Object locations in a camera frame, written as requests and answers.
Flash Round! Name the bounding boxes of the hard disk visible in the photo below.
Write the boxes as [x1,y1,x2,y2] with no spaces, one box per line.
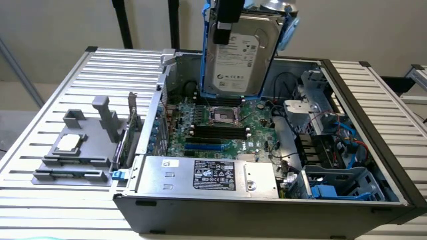
[199,0,302,102]

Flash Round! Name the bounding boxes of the grey disk bay blue clips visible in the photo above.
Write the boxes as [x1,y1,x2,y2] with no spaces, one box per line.
[287,165,388,202]

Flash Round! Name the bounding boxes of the black RAM slot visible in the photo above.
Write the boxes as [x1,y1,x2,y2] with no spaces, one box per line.
[191,135,250,141]
[192,128,251,135]
[192,132,250,138]
[199,98,244,106]
[194,125,251,131]

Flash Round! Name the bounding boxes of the CPU socket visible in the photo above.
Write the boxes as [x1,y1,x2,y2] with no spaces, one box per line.
[207,105,247,125]

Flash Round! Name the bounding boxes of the silver metal drive cage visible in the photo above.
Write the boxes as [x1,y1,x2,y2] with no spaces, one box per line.
[283,70,348,135]

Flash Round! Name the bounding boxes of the green motherboard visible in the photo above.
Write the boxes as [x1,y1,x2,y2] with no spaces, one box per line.
[166,99,292,181]

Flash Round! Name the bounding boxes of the blue expansion slot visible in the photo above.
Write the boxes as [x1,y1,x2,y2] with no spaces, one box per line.
[183,144,224,151]

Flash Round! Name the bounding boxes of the graphics card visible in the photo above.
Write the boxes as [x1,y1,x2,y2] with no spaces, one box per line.
[112,91,144,171]

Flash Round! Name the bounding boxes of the small silver chipset heatsink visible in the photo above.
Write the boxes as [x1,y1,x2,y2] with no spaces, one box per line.
[238,153,259,165]

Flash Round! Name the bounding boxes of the black fan shroud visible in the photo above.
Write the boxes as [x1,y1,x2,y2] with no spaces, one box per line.
[295,133,336,169]

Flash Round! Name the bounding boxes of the grey parts rack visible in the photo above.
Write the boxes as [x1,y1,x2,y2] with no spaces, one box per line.
[31,95,147,188]

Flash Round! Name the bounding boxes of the silver power supply unit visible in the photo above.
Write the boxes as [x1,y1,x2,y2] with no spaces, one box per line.
[134,155,280,200]

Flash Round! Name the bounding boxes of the silver CPU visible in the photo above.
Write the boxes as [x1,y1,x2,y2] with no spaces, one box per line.
[53,134,88,153]

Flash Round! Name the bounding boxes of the black open PC case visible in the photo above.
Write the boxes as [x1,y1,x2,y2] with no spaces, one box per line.
[112,48,427,236]

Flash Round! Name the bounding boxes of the black background post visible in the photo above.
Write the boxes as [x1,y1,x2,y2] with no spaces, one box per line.
[111,0,135,50]
[167,0,182,50]

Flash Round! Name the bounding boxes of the silver case hinge bracket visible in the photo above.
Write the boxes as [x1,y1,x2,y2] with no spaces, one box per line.
[160,48,178,68]

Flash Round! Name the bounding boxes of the black wire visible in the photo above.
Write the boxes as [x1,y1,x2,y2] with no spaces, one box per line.
[272,71,303,102]

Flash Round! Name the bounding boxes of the grey metal frame leg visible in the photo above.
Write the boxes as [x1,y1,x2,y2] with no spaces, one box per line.
[0,37,47,109]

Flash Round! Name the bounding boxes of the red wire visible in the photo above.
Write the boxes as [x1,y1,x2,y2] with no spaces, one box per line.
[346,138,371,155]

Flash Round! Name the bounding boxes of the blue wire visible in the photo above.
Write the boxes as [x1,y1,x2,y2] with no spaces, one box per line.
[332,119,370,173]

